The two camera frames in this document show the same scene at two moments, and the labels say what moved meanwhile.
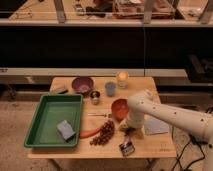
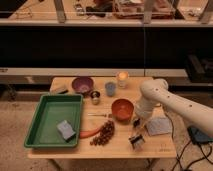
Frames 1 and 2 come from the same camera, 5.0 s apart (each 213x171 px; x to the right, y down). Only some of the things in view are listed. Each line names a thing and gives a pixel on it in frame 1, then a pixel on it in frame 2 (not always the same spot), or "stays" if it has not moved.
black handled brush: [127, 147] -> [136, 141]
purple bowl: [82, 84] stays
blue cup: [110, 88] stays
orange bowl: [120, 108] stays
